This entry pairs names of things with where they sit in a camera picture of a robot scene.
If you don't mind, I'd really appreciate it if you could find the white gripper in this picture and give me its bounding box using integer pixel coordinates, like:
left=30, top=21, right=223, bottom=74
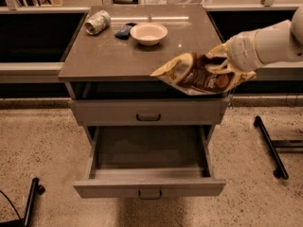
left=205, top=30, right=265, bottom=80

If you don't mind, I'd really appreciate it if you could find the brown chip bag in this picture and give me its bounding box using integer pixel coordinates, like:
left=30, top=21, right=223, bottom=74
left=151, top=53, right=256, bottom=96

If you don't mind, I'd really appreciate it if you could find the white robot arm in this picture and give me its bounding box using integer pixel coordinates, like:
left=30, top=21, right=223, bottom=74
left=205, top=6, right=303, bottom=80

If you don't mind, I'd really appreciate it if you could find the closed grey top drawer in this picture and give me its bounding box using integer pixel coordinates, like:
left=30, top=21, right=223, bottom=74
left=69, top=98, right=228, bottom=126

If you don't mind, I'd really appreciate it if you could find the grey drawer cabinet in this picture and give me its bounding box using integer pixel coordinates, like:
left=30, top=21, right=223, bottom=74
left=59, top=5, right=228, bottom=139

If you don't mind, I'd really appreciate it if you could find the open grey middle drawer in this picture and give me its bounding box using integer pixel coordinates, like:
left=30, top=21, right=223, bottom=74
left=73, top=126, right=225, bottom=200

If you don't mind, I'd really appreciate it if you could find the white paper bowl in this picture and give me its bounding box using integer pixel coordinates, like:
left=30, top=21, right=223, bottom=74
left=130, top=23, right=168, bottom=46

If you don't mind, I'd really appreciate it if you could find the dark blue snack packet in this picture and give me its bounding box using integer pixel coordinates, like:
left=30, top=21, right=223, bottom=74
left=115, top=23, right=135, bottom=40

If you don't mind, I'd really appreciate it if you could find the black right base leg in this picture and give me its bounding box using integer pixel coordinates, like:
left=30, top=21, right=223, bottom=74
left=254, top=115, right=303, bottom=180

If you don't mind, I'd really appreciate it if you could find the black base leg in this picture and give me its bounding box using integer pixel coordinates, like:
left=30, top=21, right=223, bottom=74
left=0, top=177, right=45, bottom=227
left=254, top=115, right=303, bottom=180

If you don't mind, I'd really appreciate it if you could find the green soda can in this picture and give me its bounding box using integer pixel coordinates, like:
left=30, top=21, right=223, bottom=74
left=84, top=10, right=111, bottom=35

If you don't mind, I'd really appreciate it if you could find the grey metal railing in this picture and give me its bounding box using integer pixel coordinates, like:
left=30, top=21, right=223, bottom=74
left=0, top=0, right=303, bottom=84

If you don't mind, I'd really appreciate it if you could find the black left base leg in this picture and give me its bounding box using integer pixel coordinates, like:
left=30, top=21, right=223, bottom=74
left=0, top=177, right=45, bottom=227

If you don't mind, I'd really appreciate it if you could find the black cable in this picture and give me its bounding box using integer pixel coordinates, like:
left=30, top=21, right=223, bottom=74
left=0, top=189, right=23, bottom=220

